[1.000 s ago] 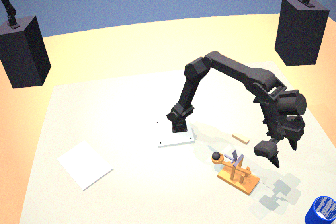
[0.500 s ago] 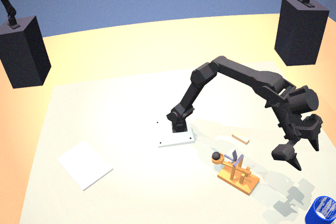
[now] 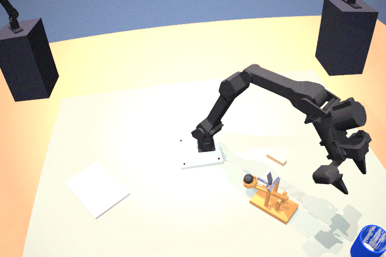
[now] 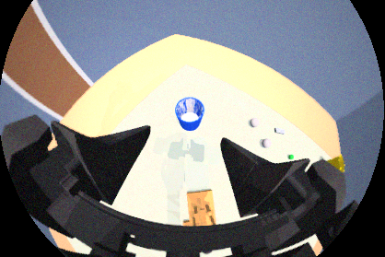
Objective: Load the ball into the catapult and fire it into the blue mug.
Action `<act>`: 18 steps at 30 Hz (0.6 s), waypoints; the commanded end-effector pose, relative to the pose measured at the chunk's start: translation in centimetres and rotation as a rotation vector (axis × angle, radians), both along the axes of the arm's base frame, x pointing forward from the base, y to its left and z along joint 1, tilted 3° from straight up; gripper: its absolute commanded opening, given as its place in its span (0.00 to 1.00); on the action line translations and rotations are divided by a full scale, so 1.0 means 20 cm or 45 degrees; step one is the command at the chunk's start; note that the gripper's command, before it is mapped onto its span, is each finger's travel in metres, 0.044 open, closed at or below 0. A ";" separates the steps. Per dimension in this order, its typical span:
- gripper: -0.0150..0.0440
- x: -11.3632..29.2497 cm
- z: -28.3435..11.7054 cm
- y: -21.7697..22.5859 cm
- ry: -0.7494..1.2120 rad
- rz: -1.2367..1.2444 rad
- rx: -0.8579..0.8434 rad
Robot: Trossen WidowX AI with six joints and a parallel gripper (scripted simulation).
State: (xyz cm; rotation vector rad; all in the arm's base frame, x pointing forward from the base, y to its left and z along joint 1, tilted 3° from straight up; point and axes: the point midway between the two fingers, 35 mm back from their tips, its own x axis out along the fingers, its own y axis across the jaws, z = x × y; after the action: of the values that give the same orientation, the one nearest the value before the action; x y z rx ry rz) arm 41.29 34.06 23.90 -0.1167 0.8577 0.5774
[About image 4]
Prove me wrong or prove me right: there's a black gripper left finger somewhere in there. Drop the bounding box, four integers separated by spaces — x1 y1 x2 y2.
51 121 151 205

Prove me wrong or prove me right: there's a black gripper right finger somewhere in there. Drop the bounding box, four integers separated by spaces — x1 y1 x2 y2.
219 138 310 217

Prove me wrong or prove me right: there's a yellow cup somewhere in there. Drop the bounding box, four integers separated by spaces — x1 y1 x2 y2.
327 156 344 174

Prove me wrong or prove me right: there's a blue mug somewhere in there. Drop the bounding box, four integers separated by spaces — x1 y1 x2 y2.
175 98 204 132

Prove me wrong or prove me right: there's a pale lavender egg-shaped ball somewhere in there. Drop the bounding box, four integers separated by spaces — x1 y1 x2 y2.
251 117 259 127
262 138 271 148

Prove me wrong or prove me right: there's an orange wooden catapult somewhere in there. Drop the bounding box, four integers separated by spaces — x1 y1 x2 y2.
182 189 216 225

